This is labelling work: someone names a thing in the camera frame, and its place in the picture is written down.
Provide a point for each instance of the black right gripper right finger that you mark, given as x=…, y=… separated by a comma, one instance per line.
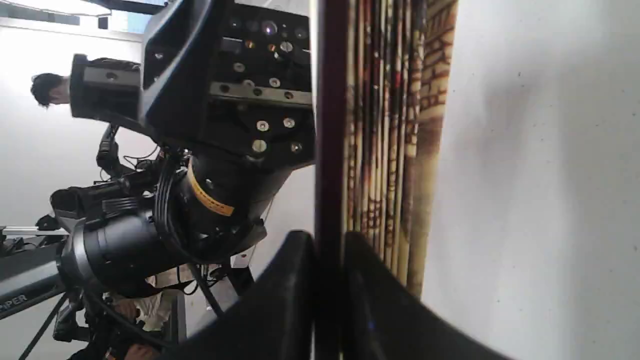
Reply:
x=383, y=321

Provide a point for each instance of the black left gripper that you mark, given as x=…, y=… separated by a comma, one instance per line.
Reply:
x=225, y=89

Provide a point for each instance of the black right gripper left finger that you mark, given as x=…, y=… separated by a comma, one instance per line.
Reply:
x=273, y=320

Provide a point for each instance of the folding paper fan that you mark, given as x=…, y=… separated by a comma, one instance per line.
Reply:
x=383, y=75

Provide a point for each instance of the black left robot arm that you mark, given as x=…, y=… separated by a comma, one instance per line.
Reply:
x=118, y=238

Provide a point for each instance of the person in background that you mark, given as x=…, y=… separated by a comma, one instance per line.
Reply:
x=50, y=89

